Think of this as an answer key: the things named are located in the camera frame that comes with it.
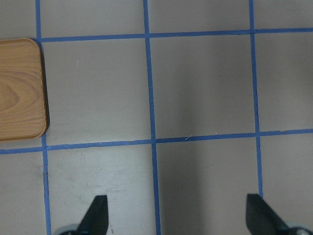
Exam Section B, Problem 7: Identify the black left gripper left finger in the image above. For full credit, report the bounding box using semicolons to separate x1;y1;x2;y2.
76;195;108;235

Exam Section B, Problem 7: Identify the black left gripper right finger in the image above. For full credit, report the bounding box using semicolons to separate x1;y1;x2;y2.
246;194;291;235

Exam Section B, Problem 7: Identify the wooden tray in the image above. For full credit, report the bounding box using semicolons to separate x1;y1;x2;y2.
0;38;49;142

